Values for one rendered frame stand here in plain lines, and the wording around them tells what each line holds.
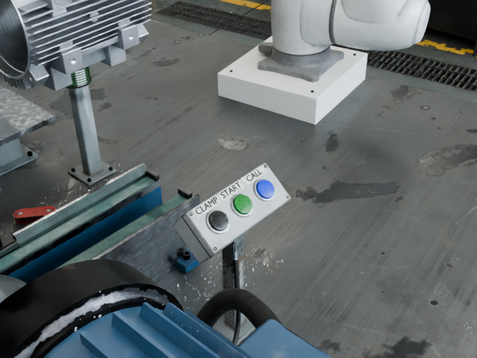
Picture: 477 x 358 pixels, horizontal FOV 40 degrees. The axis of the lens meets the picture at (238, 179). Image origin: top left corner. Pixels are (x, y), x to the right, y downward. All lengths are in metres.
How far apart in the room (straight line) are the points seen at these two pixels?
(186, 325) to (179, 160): 1.13
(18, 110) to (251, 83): 0.58
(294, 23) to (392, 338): 0.86
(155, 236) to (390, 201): 0.53
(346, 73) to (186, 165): 0.52
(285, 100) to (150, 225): 0.67
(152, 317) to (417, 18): 1.30
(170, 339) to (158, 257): 0.79
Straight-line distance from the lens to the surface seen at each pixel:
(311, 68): 1.72
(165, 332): 0.39
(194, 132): 1.63
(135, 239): 1.11
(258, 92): 1.71
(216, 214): 0.91
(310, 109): 1.65
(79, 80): 1.38
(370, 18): 1.60
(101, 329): 0.39
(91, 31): 0.92
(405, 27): 1.61
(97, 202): 1.22
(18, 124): 1.52
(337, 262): 1.25
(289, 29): 1.69
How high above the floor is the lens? 1.64
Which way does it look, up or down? 35 degrees down
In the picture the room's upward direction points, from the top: 1 degrees counter-clockwise
